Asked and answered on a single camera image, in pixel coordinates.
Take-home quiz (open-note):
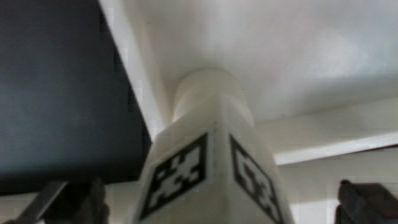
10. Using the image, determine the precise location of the white table leg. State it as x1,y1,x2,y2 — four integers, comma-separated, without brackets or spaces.
128,69,295,224

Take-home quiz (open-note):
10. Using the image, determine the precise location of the white square tabletop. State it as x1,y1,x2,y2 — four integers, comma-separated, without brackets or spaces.
97,0,398,164

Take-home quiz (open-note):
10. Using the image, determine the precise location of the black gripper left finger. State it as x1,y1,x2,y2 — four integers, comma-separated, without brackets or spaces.
14,179,110,224

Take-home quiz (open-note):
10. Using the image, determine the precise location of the white U-shaped obstacle fence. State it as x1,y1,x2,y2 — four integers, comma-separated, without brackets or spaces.
0,148,398,224

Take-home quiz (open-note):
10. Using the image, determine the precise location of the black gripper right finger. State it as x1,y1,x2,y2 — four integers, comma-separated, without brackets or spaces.
334,180,398,224

